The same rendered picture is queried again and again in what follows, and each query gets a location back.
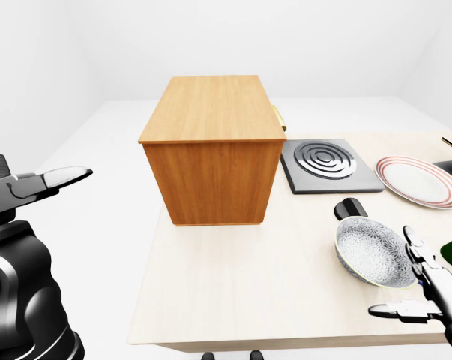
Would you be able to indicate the flat dark stove plate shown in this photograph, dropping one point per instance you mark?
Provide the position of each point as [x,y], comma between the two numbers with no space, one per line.
[325,161]

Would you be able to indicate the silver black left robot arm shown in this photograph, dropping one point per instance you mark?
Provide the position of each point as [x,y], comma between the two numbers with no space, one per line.
[19,292]

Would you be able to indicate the patterned grey white bowl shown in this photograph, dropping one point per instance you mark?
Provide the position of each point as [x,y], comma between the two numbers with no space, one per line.
[372,251]

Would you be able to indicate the white plate with red rings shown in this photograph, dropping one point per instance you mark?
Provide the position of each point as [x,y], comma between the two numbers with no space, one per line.
[416,182]

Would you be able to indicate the small dark shape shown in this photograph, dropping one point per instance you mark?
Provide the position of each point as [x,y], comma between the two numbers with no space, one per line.
[256,355]
[208,356]

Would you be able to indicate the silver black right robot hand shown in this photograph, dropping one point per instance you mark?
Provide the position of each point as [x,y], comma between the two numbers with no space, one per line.
[441,285]

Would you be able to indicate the wooden cabinet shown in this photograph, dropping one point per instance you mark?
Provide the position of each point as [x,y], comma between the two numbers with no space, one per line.
[210,150]

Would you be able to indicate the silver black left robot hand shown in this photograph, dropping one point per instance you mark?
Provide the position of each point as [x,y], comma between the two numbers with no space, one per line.
[27,185]

